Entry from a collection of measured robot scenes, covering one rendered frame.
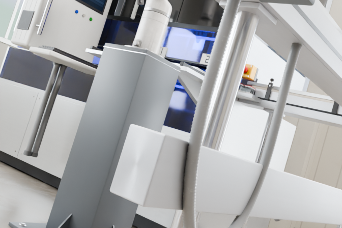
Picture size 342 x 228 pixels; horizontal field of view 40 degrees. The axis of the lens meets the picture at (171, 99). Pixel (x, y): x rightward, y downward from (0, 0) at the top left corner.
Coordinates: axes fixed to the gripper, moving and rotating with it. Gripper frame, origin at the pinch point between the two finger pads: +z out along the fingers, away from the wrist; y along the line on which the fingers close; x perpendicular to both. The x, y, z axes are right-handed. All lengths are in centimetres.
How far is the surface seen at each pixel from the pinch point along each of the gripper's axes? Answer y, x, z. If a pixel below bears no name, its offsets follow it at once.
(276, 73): 14, 84, 37
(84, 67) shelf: -26.1, -23.0, 35.9
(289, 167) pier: -70, 176, 112
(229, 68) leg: 157, -54, 46
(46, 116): -64, -35, 65
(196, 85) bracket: 30, 18, 46
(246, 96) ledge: 42, 41, 51
